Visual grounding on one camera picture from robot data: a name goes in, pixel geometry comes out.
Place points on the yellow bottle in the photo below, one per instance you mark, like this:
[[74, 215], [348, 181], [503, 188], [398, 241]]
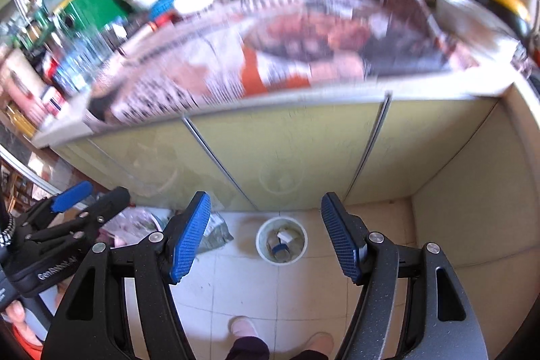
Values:
[[17, 121]]

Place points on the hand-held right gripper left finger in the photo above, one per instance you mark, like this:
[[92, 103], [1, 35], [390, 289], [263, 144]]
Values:
[[190, 242]]

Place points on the person's left hand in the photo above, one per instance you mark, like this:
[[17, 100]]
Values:
[[14, 311]]

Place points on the printed newspaper sheet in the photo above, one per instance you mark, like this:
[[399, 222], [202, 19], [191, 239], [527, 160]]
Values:
[[295, 48]]

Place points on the pink thermos flask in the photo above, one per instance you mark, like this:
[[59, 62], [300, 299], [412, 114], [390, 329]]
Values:
[[17, 79]]

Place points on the person's right leg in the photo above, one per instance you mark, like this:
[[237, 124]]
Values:
[[310, 355]]

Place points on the person's leg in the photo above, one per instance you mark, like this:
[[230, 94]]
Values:
[[310, 355], [249, 348]]

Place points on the white plastic waste bin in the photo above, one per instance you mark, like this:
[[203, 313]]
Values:
[[263, 233]]

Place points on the white pill bottle red label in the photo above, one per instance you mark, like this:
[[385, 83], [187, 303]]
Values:
[[52, 100]]

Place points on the metal basin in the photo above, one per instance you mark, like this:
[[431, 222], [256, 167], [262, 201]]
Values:
[[472, 20]]

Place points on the pink slipper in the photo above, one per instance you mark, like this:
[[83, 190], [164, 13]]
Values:
[[315, 341], [244, 328]]

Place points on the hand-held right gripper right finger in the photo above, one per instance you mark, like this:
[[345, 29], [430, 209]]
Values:
[[341, 242]]

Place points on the clear plastic water bottle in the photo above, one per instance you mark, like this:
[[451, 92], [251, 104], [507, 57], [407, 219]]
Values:
[[74, 64]]

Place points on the black pot yellow lid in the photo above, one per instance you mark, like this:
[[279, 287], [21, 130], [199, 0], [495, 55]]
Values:
[[502, 1]]

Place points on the green box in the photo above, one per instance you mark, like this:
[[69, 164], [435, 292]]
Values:
[[95, 3]]

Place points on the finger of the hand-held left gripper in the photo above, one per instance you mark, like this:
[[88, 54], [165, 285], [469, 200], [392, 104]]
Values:
[[71, 193], [105, 204]]

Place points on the person's left leg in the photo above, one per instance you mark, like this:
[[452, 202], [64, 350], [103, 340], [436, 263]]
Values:
[[249, 348]]

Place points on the pink bowl with plastic bag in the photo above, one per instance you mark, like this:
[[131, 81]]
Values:
[[126, 223]]

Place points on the person's left forearm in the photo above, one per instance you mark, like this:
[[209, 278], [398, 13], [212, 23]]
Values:
[[27, 339]]

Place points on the blue plastic basket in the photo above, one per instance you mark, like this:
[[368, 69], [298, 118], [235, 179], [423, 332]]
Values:
[[162, 3]]

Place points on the white paper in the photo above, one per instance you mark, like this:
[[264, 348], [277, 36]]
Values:
[[286, 236]]

